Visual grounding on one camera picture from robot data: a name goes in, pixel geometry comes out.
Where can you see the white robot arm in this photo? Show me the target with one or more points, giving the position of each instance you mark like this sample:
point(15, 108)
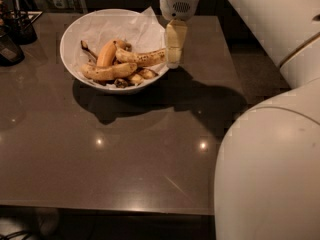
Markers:
point(267, 176)

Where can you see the black mesh utensil holder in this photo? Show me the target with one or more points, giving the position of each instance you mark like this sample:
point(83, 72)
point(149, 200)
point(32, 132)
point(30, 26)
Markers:
point(21, 28)

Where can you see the brown spotted lower banana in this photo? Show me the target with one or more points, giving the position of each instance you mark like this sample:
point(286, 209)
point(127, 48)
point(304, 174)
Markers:
point(109, 73)

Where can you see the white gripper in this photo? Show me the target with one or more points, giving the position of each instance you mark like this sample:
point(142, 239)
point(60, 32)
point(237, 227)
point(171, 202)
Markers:
point(179, 4)

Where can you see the spotted yellow banana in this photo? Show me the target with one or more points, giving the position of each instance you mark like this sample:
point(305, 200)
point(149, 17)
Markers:
point(147, 59)

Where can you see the small dark banana pieces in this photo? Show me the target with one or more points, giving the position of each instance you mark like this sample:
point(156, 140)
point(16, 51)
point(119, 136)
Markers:
point(135, 79)

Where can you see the orange-yellow banana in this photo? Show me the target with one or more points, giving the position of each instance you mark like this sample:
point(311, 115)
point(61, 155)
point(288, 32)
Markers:
point(107, 54)

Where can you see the white ceramic bowl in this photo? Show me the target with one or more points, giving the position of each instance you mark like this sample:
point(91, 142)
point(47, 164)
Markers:
point(78, 27)

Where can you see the white paper liner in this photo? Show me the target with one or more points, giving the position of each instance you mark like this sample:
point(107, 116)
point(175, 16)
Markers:
point(133, 27)

